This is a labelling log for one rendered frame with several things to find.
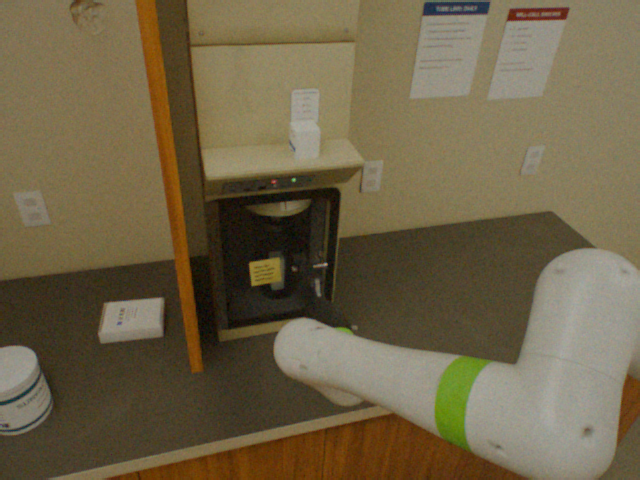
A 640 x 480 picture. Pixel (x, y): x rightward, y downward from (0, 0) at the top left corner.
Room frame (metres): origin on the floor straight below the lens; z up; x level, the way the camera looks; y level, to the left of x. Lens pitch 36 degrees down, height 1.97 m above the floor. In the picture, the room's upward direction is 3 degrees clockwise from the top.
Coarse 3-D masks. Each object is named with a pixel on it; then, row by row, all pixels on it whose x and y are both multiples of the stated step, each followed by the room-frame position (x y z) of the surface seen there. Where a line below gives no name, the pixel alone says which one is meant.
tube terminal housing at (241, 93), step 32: (192, 64) 0.95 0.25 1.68; (224, 64) 0.97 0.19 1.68; (256, 64) 0.99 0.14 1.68; (288, 64) 1.01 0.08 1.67; (320, 64) 1.03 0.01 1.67; (352, 64) 1.05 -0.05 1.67; (224, 96) 0.97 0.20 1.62; (256, 96) 0.99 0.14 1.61; (288, 96) 1.01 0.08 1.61; (224, 128) 0.97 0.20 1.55; (256, 128) 0.99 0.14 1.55; (288, 128) 1.01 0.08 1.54; (320, 128) 1.03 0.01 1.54; (256, 192) 0.99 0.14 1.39; (288, 320) 1.01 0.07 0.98
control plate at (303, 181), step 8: (304, 176) 0.93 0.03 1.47; (312, 176) 0.94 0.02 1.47; (224, 184) 0.88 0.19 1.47; (232, 184) 0.89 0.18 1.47; (240, 184) 0.90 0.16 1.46; (248, 184) 0.91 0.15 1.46; (256, 184) 0.91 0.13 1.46; (264, 184) 0.92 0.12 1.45; (272, 184) 0.93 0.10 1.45; (280, 184) 0.94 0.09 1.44; (288, 184) 0.95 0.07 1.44; (304, 184) 0.97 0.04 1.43; (224, 192) 0.92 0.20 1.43; (232, 192) 0.93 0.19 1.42; (240, 192) 0.94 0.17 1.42
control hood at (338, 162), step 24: (288, 144) 1.00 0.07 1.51; (336, 144) 1.01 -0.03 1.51; (216, 168) 0.87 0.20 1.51; (240, 168) 0.88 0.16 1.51; (264, 168) 0.88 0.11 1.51; (288, 168) 0.89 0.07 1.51; (312, 168) 0.91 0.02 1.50; (336, 168) 0.92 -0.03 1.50; (360, 168) 0.95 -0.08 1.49; (216, 192) 0.92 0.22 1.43
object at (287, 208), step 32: (288, 192) 1.00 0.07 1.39; (320, 192) 1.02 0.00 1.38; (224, 224) 0.95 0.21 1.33; (256, 224) 0.97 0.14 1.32; (288, 224) 1.00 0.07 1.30; (320, 224) 1.02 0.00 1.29; (224, 256) 0.95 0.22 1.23; (256, 256) 0.97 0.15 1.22; (288, 256) 1.00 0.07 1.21; (256, 288) 0.97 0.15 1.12; (288, 288) 1.00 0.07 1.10; (256, 320) 0.97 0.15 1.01
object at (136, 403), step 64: (384, 256) 1.38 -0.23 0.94; (448, 256) 1.40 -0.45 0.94; (512, 256) 1.42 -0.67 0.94; (0, 320) 0.99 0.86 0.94; (64, 320) 1.00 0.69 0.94; (384, 320) 1.07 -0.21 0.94; (448, 320) 1.09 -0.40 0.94; (512, 320) 1.10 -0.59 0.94; (64, 384) 0.79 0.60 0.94; (128, 384) 0.80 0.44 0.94; (192, 384) 0.81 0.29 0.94; (256, 384) 0.82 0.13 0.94; (0, 448) 0.61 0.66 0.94; (64, 448) 0.62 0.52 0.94; (128, 448) 0.63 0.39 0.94; (192, 448) 0.64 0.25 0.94
